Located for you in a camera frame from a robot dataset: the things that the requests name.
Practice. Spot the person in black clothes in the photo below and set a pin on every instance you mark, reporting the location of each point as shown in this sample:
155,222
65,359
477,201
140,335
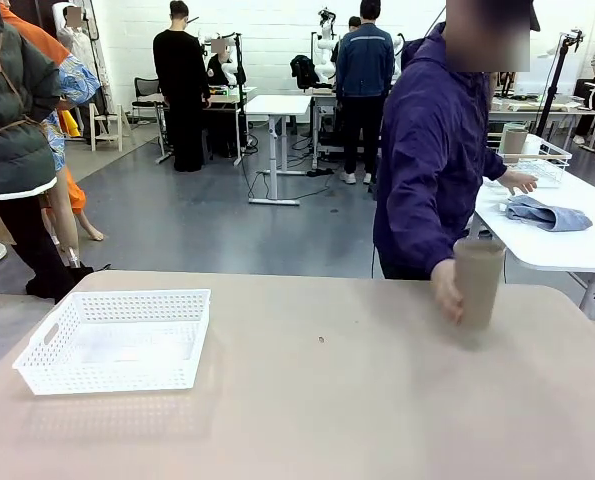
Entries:
179,75

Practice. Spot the white container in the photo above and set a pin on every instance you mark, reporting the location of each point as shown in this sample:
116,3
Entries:
533,145

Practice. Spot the blue grey cloth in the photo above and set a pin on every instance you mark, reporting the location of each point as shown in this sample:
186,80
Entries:
552,215

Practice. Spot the black office chair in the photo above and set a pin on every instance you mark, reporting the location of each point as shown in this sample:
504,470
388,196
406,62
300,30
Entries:
147,87

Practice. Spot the person in purple jacket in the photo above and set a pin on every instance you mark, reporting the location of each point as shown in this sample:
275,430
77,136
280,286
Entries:
427,175

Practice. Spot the person in green puffer jacket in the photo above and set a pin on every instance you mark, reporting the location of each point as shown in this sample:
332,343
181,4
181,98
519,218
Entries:
12,125

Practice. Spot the white height adjustable desk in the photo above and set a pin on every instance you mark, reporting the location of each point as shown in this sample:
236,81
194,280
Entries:
277,104

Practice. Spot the person's left hand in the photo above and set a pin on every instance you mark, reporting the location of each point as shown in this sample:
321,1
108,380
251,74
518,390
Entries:
521,181

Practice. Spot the seated person in black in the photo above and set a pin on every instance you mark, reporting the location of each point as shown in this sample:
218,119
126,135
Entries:
218,67

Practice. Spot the person's right forearm purple sleeve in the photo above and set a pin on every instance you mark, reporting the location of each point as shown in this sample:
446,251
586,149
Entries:
434,250

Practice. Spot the white side table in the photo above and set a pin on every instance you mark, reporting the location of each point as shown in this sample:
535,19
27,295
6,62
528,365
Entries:
552,250

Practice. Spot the mannequin with orange blue clothes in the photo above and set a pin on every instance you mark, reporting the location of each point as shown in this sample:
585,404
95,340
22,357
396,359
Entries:
77,85

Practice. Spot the black power strip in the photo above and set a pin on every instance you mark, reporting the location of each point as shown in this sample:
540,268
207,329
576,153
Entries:
321,172

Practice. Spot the person's left forearm purple sleeve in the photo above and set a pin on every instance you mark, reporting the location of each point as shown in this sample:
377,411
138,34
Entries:
492,167

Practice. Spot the person's right hand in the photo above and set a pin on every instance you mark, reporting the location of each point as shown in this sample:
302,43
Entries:
447,292

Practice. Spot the white perforated plastic basket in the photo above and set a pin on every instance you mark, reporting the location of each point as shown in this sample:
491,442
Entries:
127,381

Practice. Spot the person in blue jacket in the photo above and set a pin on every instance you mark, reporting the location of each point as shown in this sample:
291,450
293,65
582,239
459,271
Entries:
364,65

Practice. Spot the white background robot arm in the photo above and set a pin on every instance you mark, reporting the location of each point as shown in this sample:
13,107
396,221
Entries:
232,65
324,50

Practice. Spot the black camera tripod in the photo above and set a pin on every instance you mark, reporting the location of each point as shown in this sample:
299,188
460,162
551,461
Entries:
552,95

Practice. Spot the wooden step stool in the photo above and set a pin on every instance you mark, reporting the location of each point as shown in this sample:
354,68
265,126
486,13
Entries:
106,125

